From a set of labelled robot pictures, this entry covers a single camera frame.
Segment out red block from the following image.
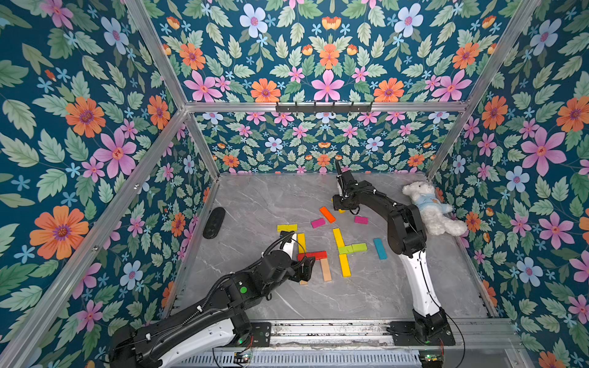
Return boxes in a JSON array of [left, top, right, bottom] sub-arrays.
[[309, 251, 328, 260], [298, 253, 314, 262]]

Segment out long yellow block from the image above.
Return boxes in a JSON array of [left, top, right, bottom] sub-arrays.
[[339, 255, 351, 278], [297, 234, 307, 254]]

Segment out magenta block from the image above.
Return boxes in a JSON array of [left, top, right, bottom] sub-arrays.
[[354, 216, 369, 225], [311, 218, 326, 228]]

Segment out lime green square block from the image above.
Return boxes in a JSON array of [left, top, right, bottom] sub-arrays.
[[337, 245, 355, 255]]

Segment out small lime green block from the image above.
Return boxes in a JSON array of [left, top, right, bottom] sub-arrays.
[[352, 243, 368, 253]]

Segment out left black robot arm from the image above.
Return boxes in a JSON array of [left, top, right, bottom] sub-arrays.
[[107, 232, 316, 367]]

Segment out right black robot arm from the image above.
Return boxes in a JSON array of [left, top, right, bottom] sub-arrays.
[[332, 163, 451, 343]]

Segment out long orange block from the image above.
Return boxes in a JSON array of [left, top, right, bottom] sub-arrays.
[[320, 206, 336, 223]]

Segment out teal blue block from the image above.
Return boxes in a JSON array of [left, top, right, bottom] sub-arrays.
[[374, 239, 387, 260]]

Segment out white teddy bear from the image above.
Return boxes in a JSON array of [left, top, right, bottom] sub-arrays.
[[402, 181, 468, 237]]

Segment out black oval case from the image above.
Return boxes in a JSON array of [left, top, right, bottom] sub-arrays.
[[202, 207, 226, 239]]

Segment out horizontal aluminium frame bar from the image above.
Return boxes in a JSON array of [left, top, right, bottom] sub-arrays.
[[184, 101, 466, 114]]

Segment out black hook rail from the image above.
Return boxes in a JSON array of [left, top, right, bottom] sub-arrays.
[[275, 102, 373, 114]]

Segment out metal base rail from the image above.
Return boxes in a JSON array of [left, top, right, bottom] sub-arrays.
[[248, 318, 516, 351]]

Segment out aluminium frame post back right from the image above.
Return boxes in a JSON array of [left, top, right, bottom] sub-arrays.
[[426, 0, 541, 182]]

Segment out aluminium frame post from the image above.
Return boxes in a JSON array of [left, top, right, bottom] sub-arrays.
[[126, 0, 219, 182], [426, 0, 541, 182]]

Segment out aluminium frame post back left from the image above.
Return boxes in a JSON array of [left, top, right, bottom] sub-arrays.
[[126, 0, 219, 182]]

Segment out left aluminium frame bar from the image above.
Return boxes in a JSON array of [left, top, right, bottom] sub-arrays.
[[1, 107, 188, 367]]

